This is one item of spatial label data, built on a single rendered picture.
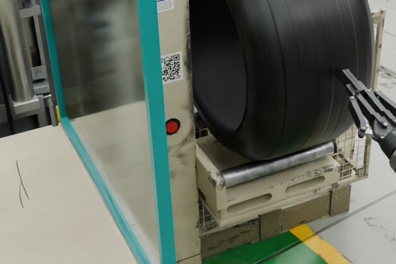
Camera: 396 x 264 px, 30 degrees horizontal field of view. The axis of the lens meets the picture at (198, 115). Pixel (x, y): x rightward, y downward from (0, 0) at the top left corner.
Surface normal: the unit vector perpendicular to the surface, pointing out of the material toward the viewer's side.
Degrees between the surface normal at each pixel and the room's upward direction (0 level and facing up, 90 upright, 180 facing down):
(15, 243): 0
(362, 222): 0
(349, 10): 59
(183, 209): 90
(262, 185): 0
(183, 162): 90
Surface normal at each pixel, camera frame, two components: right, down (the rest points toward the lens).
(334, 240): -0.04, -0.84
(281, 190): 0.41, 0.48
